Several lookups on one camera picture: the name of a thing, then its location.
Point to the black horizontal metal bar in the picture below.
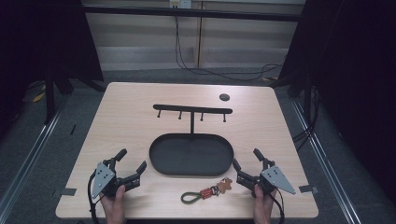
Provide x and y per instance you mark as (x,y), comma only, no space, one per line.
(193,13)

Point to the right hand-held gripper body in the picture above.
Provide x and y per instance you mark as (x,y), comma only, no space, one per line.
(274,177)

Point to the black floor tape strip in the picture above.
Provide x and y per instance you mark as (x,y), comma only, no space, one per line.
(73,129)

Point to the yellow floor object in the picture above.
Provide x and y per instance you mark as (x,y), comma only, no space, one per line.
(39,97)

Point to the person's left hand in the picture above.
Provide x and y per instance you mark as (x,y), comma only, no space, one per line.
(114,207)

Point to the grey tape strip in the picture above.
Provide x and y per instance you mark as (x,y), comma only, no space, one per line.
(308,188)
(68,191)

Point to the person's right hand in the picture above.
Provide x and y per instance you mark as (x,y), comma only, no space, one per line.
(264,207)

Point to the metal floor rail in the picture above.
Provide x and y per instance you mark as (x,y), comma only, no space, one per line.
(323,158)
(28,158)

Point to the white wall socket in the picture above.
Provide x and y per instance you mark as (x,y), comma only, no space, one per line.
(180,3)

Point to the black round table grommet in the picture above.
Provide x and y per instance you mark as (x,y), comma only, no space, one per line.
(224,97)

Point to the black curtain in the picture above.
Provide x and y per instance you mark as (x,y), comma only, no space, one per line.
(351,81)
(40,40)

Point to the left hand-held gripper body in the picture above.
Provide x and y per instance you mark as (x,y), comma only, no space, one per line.
(104,179)

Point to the black metal stand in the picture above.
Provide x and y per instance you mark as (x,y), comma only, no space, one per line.
(49,96)

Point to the black key rack with tray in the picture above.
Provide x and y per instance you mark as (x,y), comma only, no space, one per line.
(191,155)

